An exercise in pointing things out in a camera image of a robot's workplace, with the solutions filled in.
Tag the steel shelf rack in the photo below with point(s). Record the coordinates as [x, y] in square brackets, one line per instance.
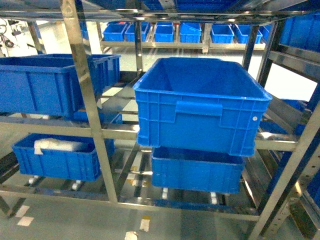
[283, 141]

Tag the long blue crate middle shelf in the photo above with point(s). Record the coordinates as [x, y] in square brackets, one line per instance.
[48, 84]

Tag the large blue target crate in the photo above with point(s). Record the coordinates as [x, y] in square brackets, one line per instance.
[204, 104]

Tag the blue crate below target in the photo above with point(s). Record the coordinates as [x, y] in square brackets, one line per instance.
[195, 170]

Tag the blue crate with white bag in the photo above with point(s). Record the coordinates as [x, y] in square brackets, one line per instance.
[80, 165]

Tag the white plastic bag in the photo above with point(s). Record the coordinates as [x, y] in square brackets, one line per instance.
[57, 145]

